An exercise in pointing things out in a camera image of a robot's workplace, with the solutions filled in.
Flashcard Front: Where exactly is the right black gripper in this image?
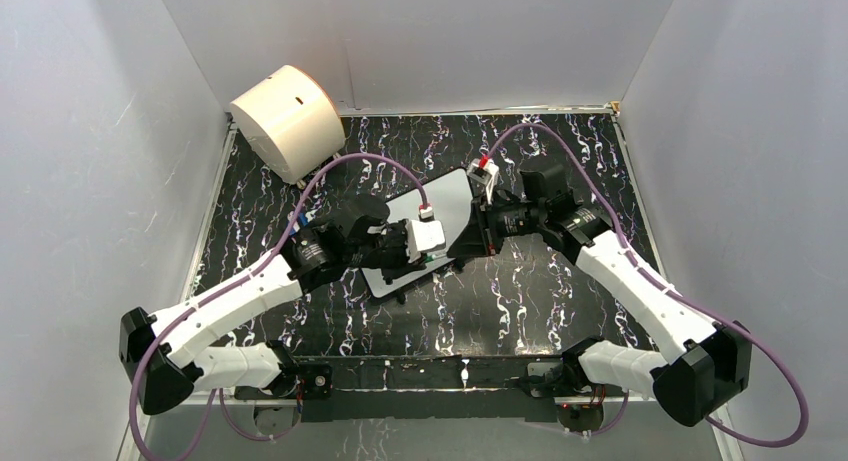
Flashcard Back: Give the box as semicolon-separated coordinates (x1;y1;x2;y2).
447;191;546;258

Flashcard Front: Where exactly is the small white whiteboard black frame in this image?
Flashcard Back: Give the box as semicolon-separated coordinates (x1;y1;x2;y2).
360;167;473;300

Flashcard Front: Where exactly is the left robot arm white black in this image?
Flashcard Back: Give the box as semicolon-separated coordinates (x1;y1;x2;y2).
119;196;445;415

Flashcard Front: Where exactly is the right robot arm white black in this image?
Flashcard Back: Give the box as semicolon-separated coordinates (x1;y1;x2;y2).
448;166;752;427

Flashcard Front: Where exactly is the white cylindrical drum container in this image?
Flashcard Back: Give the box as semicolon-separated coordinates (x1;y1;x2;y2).
229;65;346;187

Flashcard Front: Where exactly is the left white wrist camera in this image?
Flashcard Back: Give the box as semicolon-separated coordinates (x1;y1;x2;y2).
403;204;446;263

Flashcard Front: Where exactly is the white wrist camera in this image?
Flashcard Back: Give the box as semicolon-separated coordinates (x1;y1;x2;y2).
466;155;499;205
403;204;446;263

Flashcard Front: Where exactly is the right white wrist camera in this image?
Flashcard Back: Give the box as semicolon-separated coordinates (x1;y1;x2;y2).
466;155;499;205

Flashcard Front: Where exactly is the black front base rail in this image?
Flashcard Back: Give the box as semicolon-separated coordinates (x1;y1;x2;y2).
304;355;604;430

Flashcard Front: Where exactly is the aluminium frame rail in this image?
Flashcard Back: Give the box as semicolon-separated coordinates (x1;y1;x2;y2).
132;355;729;406

